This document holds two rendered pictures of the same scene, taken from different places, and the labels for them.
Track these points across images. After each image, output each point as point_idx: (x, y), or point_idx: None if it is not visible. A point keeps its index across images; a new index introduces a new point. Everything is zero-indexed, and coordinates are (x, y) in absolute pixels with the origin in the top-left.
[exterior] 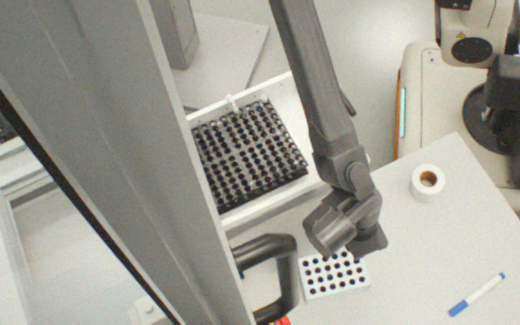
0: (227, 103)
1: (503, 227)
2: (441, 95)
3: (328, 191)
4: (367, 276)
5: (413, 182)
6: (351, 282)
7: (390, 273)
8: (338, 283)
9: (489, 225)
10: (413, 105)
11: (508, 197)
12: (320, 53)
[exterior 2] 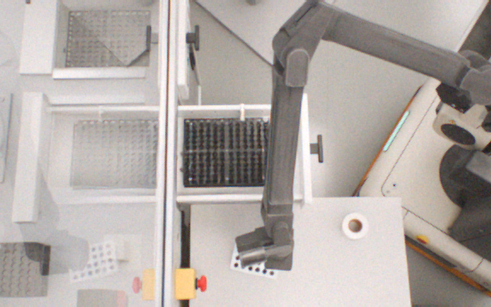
0: (239, 109)
1: (393, 286)
2: (436, 132)
3: (313, 157)
4: (276, 273)
5: (343, 223)
6: (265, 269)
7: (295, 276)
8: (255, 267)
9: (384, 279)
10: (407, 130)
11: (441, 240)
12: (289, 150)
